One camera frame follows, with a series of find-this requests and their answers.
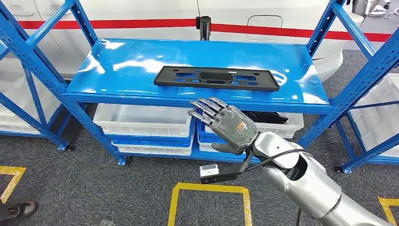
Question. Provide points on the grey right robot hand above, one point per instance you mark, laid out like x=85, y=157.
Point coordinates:
x=233, y=128

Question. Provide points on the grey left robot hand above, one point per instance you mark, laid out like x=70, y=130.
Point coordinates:
x=107, y=223

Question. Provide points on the long black plastic frame part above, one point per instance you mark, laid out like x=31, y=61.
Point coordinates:
x=215, y=84

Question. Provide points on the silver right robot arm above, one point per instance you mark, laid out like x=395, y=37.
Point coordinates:
x=311, y=187

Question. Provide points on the blue plastic bin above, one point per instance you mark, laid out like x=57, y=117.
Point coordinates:
x=204, y=135
x=149, y=141

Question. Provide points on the black parts pile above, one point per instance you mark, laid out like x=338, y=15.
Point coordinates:
x=265, y=118

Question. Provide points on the person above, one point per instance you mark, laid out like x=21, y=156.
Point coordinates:
x=21, y=210

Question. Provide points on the white vehicle with red stripe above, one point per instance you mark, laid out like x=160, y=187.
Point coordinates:
x=140, y=9

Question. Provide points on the white equipment stand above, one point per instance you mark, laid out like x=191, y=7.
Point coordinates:
x=377, y=12

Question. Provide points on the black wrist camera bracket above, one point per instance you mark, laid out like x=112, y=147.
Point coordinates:
x=230, y=176

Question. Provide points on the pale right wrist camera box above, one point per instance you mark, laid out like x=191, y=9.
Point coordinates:
x=209, y=171

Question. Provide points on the black stanchion post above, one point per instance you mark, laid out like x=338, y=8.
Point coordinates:
x=204, y=28

